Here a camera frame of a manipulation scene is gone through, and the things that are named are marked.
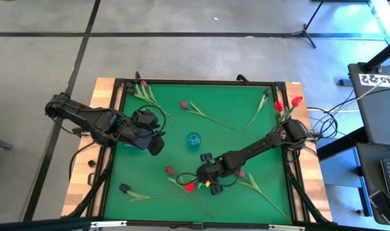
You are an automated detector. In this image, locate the black floor cable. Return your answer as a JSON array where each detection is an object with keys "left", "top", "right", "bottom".
[{"left": 68, "top": 141, "right": 96, "bottom": 184}]

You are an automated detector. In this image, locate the thick black pole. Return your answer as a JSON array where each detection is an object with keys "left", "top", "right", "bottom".
[{"left": 361, "top": 37, "right": 390, "bottom": 73}]

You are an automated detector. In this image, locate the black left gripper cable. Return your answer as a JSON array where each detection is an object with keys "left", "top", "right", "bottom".
[{"left": 135, "top": 105, "right": 167, "bottom": 137}]

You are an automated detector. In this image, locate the dark side desk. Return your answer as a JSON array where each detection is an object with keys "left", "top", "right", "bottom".
[{"left": 355, "top": 142, "right": 390, "bottom": 225}]

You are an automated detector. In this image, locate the black slanted device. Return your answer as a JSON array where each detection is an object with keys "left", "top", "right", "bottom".
[{"left": 369, "top": 190, "right": 390, "bottom": 231}]

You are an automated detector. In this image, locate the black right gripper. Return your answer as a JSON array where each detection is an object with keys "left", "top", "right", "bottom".
[{"left": 196, "top": 153, "right": 231, "bottom": 196}]

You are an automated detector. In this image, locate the narrow blue glass vase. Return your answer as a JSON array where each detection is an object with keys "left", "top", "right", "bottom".
[{"left": 186, "top": 132, "right": 202, "bottom": 148}]

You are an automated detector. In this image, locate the green table mat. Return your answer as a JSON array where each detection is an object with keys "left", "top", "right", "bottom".
[{"left": 103, "top": 82, "right": 294, "bottom": 225}]

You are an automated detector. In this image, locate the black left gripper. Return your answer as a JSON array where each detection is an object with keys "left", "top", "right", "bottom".
[{"left": 121, "top": 108, "right": 165, "bottom": 151}]

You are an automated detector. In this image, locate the black looped cable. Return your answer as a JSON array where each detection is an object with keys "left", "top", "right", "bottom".
[{"left": 309, "top": 89, "right": 359, "bottom": 139}]

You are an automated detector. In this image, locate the silver beam bracket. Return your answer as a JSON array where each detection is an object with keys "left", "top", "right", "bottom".
[
  {"left": 90, "top": 220, "right": 128, "bottom": 228},
  {"left": 267, "top": 224, "right": 305, "bottom": 231}
]

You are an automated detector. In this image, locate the dark red artificial tulip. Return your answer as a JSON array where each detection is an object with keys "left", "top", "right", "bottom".
[
  {"left": 235, "top": 169, "right": 293, "bottom": 224},
  {"left": 135, "top": 80, "right": 176, "bottom": 126},
  {"left": 164, "top": 165, "right": 217, "bottom": 220},
  {"left": 179, "top": 100, "right": 237, "bottom": 132}
]

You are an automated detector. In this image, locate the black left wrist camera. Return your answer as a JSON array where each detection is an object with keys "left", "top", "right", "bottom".
[{"left": 148, "top": 135, "right": 165, "bottom": 157}]

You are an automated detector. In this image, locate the black rig beam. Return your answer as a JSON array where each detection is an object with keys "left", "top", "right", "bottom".
[{"left": 0, "top": 217, "right": 390, "bottom": 231}]

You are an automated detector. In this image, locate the black metal table frame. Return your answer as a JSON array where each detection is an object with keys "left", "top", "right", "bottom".
[{"left": 87, "top": 78, "right": 311, "bottom": 229}]

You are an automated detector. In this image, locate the grey case with label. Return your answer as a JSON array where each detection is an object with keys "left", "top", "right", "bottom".
[{"left": 347, "top": 62, "right": 390, "bottom": 147}]

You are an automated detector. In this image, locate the thin white cable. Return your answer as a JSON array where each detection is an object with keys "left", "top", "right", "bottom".
[{"left": 352, "top": 66, "right": 390, "bottom": 100}]

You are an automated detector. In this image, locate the black tripod stand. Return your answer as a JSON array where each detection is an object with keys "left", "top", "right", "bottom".
[{"left": 284, "top": 0, "right": 324, "bottom": 49}]

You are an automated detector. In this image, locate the grey floor object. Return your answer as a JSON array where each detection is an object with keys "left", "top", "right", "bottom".
[{"left": 0, "top": 136, "right": 15, "bottom": 151}]

